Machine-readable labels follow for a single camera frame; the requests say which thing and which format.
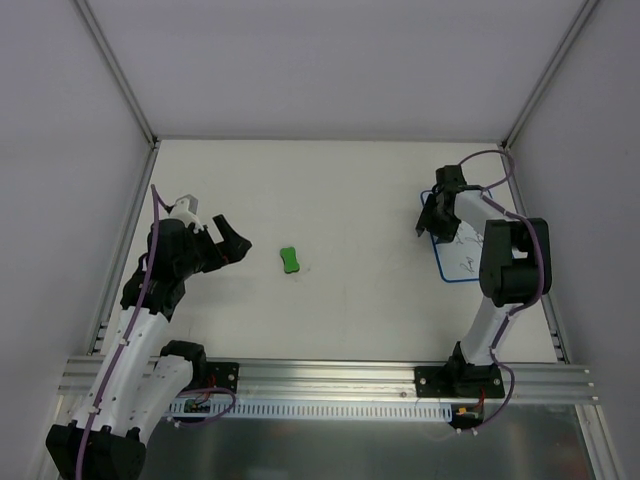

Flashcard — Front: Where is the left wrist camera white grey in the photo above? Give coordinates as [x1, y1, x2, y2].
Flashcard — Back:
[169, 194, 204, 234]

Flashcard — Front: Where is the white slotted cable duct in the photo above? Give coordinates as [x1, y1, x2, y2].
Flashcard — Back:
[164, 397, 453, 423]

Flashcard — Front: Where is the left aluminium frame post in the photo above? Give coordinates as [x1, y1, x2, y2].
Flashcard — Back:
[71, 0, 158, 148]

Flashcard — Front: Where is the aluminium frame post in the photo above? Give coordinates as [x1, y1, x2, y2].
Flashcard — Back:
[71, 0, 158, 148]
[501, 0, 601, 149]

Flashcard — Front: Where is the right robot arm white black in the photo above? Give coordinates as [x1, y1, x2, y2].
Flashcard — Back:
[414, 165, 552, 399]

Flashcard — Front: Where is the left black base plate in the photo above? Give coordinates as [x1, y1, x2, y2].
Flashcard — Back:
[201, 361, 240, 393]

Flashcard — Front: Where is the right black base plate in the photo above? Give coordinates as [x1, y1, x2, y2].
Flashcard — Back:
[414, 365, 505, 399]

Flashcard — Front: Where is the blue framed whiteboard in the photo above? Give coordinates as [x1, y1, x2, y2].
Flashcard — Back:
[418, 197, 499, 284]

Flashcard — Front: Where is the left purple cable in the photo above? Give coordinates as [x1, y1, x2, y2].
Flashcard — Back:
[74, 184, 176, 480]

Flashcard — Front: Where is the right aluminium frame post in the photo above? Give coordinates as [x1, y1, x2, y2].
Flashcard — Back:
[501, 0, 601, 149]

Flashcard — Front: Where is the aluminium mounting rail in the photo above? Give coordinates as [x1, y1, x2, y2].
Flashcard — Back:
[57, 355, 599, 402]

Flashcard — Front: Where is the green whiteboard eraser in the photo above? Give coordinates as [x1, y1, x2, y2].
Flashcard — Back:
[279, 246, 300, 274]

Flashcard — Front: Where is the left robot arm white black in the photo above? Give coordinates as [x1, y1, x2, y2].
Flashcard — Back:
[46, 212, 252, 479]

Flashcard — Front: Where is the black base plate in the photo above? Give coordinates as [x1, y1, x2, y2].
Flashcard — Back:
[201, 361, 240, 393]
[414, 365, 505, 399]

